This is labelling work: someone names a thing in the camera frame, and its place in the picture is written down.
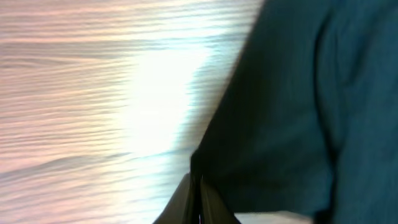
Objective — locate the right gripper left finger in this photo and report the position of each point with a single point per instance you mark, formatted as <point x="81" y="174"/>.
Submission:
<point x="183" y="206"/>

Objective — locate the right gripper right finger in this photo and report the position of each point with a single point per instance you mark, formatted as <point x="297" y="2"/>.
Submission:
<point x="213" y="208"/>

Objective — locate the black t-shirt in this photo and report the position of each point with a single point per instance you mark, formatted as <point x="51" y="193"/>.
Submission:
<point x="308" y="123"/>

